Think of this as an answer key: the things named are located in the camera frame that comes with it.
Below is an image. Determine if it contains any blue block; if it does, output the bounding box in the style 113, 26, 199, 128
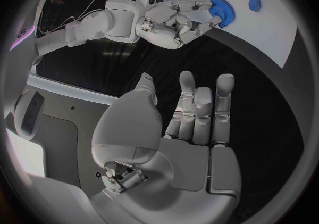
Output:
248, 0, 263, 12

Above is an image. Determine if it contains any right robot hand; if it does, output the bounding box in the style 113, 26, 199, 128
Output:
136, 0, 223, 50

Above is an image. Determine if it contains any white task board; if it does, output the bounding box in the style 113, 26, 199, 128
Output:
109, 0, 300, 69

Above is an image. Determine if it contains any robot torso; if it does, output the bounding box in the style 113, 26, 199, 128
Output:
4, 23, 120, 190

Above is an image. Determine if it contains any blue gear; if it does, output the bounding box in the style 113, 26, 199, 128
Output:
208, 0, 237, 29

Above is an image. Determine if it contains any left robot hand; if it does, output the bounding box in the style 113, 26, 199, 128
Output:
89, 70, 242, 224

